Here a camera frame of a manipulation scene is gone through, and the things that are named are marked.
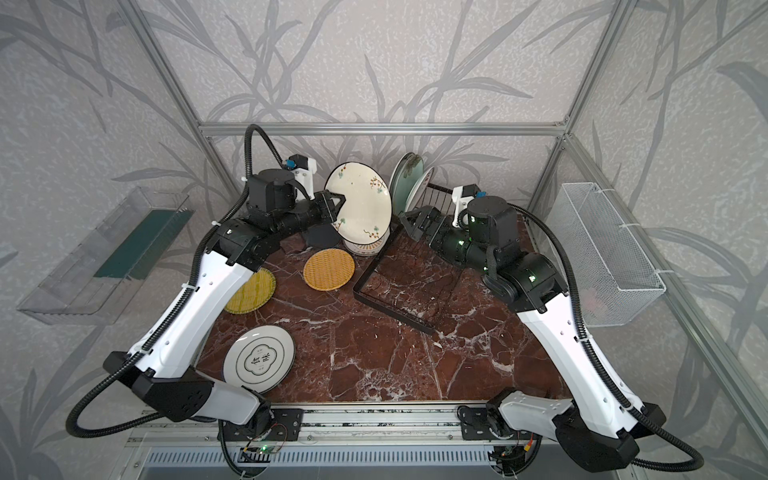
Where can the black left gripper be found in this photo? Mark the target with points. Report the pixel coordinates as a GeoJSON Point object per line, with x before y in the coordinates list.
{"type": "Point", "coordinates": [321, 205]}

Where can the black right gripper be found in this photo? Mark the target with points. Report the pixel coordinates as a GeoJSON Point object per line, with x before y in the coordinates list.
{"type": "Point", "coordinates": [428, 222]}

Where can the cream floral plate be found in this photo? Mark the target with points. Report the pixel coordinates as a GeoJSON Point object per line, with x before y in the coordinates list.
{"type": "Point", "coordinates": [366, 213]}

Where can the green rim lettered plate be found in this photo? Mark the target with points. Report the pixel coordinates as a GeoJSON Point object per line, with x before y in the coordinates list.
{"type": "Point", "coordinates": [401, 165]}

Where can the mint green flower plate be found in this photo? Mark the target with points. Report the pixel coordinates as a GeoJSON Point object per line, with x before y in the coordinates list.
{"type": "Point", "coordinates": [406, 182]}

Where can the orange woven bamboo plate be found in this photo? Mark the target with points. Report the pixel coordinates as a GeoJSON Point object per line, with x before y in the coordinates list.
{"type": "Point", "coordinates": [329, 269]}

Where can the yellow woven plate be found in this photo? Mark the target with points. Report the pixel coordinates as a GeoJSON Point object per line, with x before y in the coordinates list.
{"type": "Point", "coordinates": [255, 293]}

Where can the orange sunburst plate front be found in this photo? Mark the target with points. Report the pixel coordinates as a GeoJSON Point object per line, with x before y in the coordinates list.
{"type": "Point", "coordinates": [418, 190]}

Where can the orange sunburst plate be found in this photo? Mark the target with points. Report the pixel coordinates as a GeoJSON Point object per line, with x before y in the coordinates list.
{"type": "Point", "coordinates": [367, 250]}
{"type": "Point", "coordinates": [418, 190]}

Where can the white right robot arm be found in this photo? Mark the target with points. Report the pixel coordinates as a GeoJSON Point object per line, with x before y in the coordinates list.
{"type": "Point", "coordinates": [604, 426]}

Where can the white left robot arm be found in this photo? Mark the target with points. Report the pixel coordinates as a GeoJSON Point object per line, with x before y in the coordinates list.
{"type": "Point", "coordinates": [158, 369]}

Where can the orange sunburst plate by rack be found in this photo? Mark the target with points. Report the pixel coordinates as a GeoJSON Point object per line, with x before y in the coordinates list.
{"type": "Point", "coordinates": [367, 250]}

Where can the black round plate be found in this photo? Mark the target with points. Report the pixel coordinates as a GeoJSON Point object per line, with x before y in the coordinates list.
{"type": "Point", "coordinates": [321, 236]}

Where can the white plate black emblem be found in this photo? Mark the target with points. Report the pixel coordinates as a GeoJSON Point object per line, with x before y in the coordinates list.
{"type": "Point", "coordinates": [260, 359]}

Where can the black wire dish rack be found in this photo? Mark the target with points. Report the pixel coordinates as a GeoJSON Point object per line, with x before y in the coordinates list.
{"type": "Point", "coordinates": [409, 284]}

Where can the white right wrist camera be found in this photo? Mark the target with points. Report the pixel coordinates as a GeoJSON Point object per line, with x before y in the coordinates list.
{"type": "Point", "coordinates": [461, 196]}

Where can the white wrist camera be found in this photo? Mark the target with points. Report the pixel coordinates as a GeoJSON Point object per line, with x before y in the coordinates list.
{"type": "Point", "coordinates": [461, 196]}
{"type": "Point", "coordinates": [303, 169]}

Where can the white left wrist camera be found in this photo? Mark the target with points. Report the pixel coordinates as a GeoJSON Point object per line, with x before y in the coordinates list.
{"type": "Point", "coordinates": [303, 169]}

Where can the white mesh wall basket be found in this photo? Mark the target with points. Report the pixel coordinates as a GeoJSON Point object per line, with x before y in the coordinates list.
{"type": "Point", "coordinates": [615, 278]}

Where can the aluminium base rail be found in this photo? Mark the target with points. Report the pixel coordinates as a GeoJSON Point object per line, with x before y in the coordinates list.
{"type": "Point", "coordinates": [409, 423]}

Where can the clear acrylic wall shelf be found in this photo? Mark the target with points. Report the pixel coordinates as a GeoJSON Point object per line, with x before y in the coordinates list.
{"type": "Point", "coordinates": [94, 284]}

